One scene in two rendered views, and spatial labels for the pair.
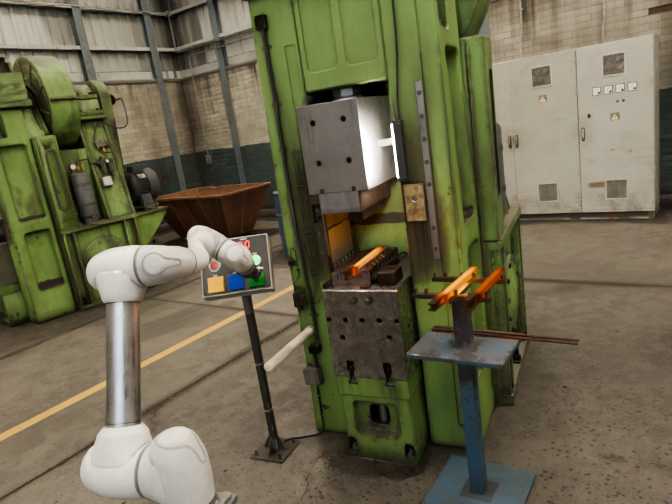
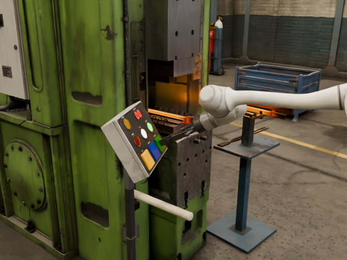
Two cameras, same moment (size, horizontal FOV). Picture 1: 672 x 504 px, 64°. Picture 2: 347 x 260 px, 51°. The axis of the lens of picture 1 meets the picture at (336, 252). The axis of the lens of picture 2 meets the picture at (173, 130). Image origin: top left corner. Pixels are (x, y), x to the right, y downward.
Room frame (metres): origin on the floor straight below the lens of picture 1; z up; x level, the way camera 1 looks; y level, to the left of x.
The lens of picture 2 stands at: (2.12, 2.00, 1.63)
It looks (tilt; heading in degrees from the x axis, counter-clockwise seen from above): 19 degrees down; 281
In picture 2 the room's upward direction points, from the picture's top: straight up
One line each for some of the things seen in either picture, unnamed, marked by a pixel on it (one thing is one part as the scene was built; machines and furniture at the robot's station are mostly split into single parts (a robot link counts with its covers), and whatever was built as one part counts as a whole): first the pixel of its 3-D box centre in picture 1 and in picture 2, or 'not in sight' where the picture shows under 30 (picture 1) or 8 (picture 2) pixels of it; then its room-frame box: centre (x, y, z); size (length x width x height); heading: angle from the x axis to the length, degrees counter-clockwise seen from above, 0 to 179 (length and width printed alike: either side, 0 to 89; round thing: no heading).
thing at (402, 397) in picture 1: (394, 393); (161, 215); (2.63, -0.20, 0.23); 0.55 x 0.37 x 0.47; 154
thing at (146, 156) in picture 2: (216, 285); (147, 159); (2.51, 0.59, 1.01); 0.07 x 0.05 x 0.07; 89
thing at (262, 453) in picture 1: (274, 442); not in sight; (2.64, 0.49, 0.05); 0.22 x 0.22 x 0.09; 64
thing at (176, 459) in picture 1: (178, 466); not in sight; (1.43, 0.55, 0.77); 0.18 x 0.16 x 0.22; 77
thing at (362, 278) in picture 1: (366, 264); (156, 120); (2.65, -0.14, 0.96); 0.42 x 0.20 x 0.09; 154
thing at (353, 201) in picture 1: (356, 194); (156, 63); (2.65, -0.14, 1.32); 0.42 x 0.20 x 0.10; 154
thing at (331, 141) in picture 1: (357, 142); (160, 20); (2.63, -0.18, 1.56); 0.42 x 0.39 x 0.40; 154
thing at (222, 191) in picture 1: (212, 215); not in sight; (9.28, 2.01, 0.43); 1.89 x 1.20 x 0.85; 53
